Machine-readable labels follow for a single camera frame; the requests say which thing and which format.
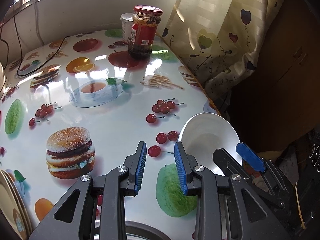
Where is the black power cable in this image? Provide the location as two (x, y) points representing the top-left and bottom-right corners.
(0, 0), (71, 78)

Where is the red label sauce jar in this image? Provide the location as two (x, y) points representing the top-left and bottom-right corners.
(128, 5), (163, 59)

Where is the heart pattern curtain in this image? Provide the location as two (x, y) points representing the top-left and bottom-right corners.
(162, 0), (284, 100)

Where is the white plastic cup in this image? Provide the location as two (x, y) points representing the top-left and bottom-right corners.
(120, 12), (133, 43)

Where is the beige plate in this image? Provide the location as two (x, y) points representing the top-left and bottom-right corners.
(14, 181), (29, 224)
(3, 171), (32, 236)
(1, 172), (27, 239)

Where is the stainless steel bowl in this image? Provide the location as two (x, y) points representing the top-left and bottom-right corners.
(125, 221), (170, 240)

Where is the white striped bowl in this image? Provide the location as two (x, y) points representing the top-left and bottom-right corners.
(178, 113), (242, 176)

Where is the fruit print tablecloth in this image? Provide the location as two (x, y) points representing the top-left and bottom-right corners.
(1, 31), (216, 226)

